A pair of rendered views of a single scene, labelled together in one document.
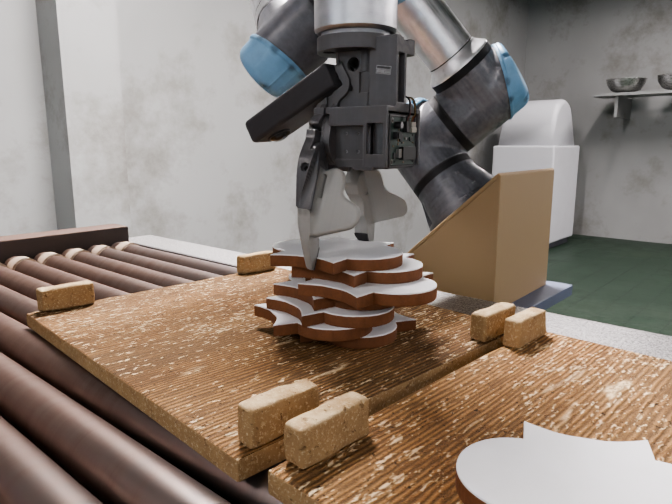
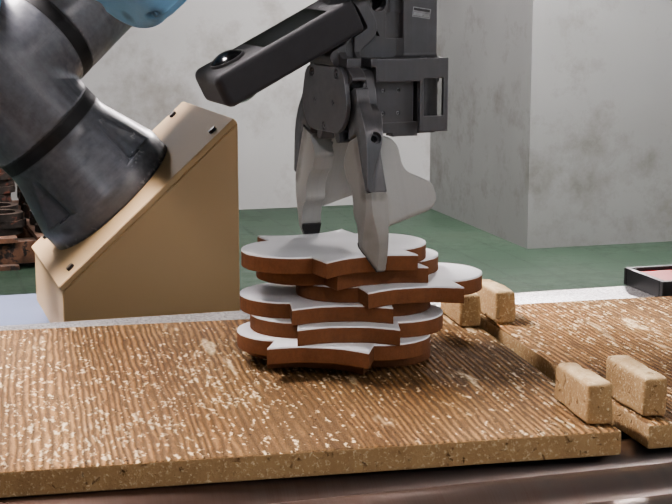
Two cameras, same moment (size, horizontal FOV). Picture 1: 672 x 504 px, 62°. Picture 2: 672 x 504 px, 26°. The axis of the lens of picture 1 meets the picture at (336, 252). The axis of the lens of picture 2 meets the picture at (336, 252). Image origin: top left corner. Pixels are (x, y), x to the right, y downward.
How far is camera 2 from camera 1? 0.87 m
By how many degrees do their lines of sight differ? 57
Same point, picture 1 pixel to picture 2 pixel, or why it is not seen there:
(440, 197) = (91, 166)
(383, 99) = (421, 48)
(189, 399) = (467, 429)
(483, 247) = (217, 236)
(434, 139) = (53, 65)
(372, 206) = (327, 183)
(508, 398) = (611, 349)
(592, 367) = (585, 317)
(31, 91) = not seen: outside the picture
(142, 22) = not seen: outside the picture
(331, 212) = (401, 192)
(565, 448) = not seen: outside the picture
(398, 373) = (511, 363)
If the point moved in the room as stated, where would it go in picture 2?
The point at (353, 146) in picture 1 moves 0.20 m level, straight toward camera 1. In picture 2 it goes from (391, 106) to (662, 120)
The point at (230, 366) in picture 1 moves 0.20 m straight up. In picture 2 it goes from (395, 407) to (397, 94)
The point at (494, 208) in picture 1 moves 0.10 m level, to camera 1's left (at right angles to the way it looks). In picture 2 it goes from (231, 173) to (164, 185)
